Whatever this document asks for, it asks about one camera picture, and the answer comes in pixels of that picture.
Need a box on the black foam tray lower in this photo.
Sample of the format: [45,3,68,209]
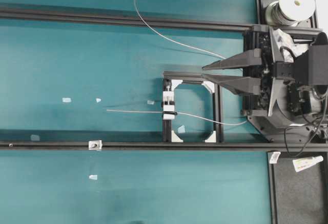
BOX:
[268,152,327,223]

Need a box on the white label tag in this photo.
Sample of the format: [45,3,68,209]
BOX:
[269,151,281,164]

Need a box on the white wire clamp block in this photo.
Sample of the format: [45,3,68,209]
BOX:
[162,91,176,120]

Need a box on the black square extrusion frame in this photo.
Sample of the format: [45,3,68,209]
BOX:
[162,71,224,143]

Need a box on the silver metal corner fitting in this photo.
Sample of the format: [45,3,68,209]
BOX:
[88,140,103,151]

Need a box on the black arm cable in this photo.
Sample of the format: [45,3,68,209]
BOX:
[283,121,328,158]

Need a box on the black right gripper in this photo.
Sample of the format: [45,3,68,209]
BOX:
[201,25,295,117]

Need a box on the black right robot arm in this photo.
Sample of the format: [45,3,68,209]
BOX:
[203,25,327,144]

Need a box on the clear bag of screws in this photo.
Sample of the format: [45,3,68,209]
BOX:
[273,29,309,63]

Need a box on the black upper aluminium rail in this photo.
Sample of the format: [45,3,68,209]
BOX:
[0,3,323,39]

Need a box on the thin grey wire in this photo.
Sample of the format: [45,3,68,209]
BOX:
[106,0,249,127]

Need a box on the black aluminium rail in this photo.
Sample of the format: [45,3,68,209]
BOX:
[0,140,328,154]
[0,3,323,39]

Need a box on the black lower aluminium rail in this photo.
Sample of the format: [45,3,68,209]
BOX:
[0,140,328,154]

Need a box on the white wire spool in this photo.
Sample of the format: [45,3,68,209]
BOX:
[265,0,316,27]

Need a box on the white glue tube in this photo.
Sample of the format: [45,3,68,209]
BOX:
[293,156,323,172]

